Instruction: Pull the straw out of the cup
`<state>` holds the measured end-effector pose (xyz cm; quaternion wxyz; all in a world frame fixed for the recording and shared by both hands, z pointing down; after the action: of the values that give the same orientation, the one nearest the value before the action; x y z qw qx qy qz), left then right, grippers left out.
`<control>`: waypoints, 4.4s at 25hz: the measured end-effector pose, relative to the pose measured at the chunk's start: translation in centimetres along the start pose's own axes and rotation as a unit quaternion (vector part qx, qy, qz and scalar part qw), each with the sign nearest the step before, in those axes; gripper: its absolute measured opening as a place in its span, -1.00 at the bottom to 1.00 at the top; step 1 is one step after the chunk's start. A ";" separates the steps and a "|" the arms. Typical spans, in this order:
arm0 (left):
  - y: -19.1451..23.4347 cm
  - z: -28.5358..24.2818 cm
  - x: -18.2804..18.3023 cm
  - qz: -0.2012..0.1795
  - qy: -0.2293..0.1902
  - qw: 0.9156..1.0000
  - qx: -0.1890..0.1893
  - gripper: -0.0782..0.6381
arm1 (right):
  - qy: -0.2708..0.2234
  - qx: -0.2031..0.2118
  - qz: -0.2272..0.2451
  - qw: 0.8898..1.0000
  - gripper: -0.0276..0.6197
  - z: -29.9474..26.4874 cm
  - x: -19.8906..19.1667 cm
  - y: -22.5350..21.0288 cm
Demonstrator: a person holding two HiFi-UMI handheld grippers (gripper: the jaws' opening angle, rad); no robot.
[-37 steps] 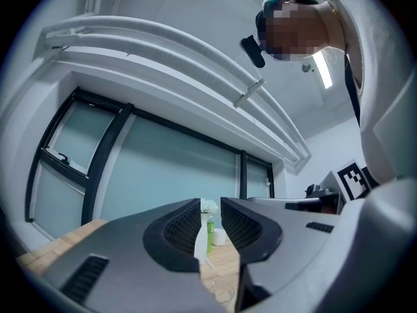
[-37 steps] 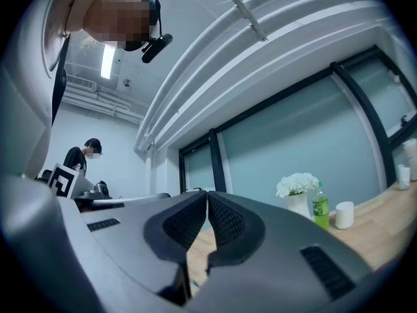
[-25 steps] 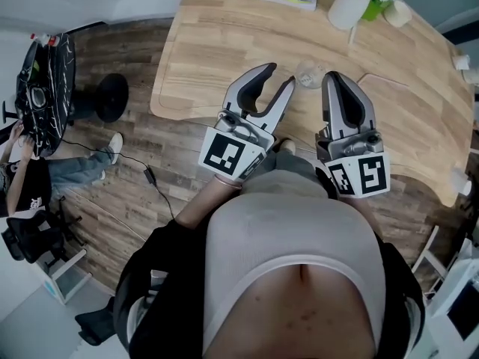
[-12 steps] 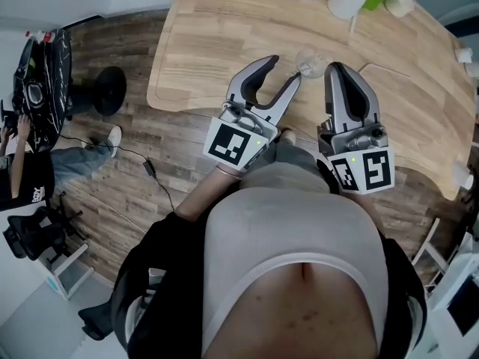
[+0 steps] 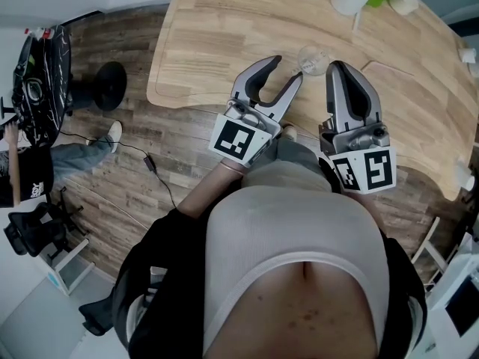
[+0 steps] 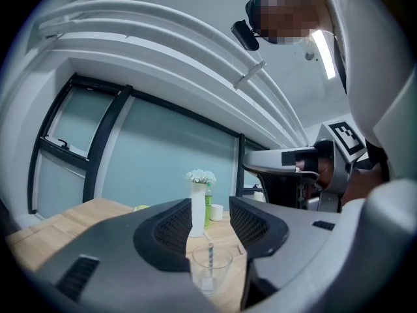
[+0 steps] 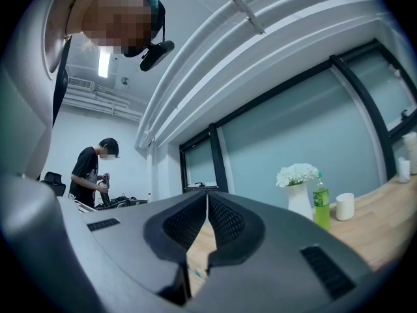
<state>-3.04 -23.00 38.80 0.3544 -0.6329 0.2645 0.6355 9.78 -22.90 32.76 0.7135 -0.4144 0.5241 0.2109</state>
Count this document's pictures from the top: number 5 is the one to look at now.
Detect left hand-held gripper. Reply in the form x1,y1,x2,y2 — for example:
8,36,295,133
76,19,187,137
207,54,305,169

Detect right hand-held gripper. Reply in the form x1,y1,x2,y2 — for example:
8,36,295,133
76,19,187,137
317,60,398,194

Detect clear glass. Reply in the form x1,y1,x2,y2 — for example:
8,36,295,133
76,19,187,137
297,44,330,77

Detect person's right forearm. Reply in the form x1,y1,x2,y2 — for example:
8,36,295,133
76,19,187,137
350,191,382,227

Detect person's left forearm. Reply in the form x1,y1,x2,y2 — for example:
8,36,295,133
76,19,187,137
176,159,248,220

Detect small white cup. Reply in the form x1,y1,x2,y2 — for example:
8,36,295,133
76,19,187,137
388,0,419,16

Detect person's grey trousers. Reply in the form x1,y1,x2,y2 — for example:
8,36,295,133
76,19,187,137
242,136,334,192

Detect small white box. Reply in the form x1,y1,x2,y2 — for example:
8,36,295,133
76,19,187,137
458,46,479,65

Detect person's white crop top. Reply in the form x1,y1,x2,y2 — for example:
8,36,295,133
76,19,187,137
204,185,390,359

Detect person's black jacket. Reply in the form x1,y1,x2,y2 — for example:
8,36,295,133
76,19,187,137
112,207,427,359

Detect black marbled round table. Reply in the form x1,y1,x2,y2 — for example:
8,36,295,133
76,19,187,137
10,24,128,145

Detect white machine dark screen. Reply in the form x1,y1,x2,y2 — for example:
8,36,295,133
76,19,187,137
426,233,479,359

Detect red-capped plastic bottle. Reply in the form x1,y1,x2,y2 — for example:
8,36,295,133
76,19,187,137
24,26,57,41

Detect black headset green accents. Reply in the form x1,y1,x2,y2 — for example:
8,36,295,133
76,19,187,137
14,37,40,74

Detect white open cabinet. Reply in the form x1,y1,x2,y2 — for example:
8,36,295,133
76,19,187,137
46,237,94,297

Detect black office chair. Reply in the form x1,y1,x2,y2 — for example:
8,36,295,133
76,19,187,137
3,187,91,263

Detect black strap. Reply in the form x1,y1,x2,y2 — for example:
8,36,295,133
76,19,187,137
317,156,351,194

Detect thin pink bracelet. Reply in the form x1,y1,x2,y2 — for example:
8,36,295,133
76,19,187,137
219,159,246,174

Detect black power adapter cable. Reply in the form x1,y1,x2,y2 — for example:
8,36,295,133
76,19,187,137
58,131,179,209

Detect white metal frame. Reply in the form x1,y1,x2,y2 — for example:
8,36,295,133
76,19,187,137
409,215,442,287

